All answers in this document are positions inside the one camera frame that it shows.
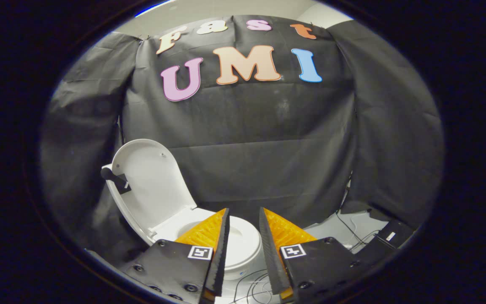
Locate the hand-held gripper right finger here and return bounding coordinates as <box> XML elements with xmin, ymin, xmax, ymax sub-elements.
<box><xmin>259</xmin><ymin>207</ymin><xmax>368</xmax><ymax>302</ymax></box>

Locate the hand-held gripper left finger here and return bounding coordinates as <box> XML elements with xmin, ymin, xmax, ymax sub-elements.
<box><xmin>121</xmin><ymin>208</ymin><xmax>230</xmax><ymax>304</ymax></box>

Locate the white toilet bowl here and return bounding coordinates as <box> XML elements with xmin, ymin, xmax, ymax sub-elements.
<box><xmin>159</xmin><ymin>207</ymin><xmax>264</xmax><ymax>281</ymax></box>

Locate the black box with white label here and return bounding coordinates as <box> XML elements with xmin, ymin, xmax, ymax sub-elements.
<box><xmin>355</xmin><ymin>220</ymin><xmax>414</xmax><ymax>264</ymax></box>

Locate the black backdrop cloth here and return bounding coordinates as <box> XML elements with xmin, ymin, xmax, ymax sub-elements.
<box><xmin>40</xmin><ymin>15</ymin><xmax>444</xmax><ymax>262</ymax></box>

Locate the tangle of thin cables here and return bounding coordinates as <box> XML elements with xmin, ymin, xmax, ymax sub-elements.
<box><xmin>229</xmin><ymin>209</ymin><xmax>381</xmax><ymax>304</ymax></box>

